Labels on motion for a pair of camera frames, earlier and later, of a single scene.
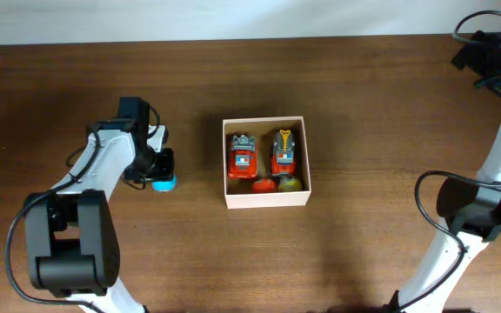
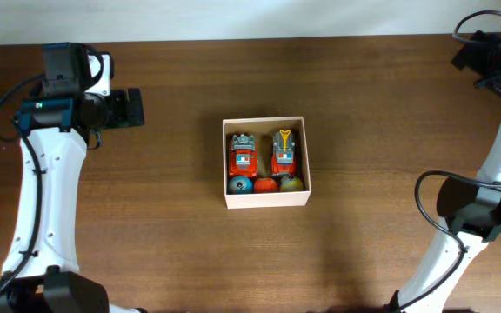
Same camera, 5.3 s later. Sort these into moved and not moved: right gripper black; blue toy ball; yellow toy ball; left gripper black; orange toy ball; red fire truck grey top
Moved: left gripper black; blue toy ball
Not moved: red fire truck grey top; yellow toy ball; orange toy ball; right gripper black
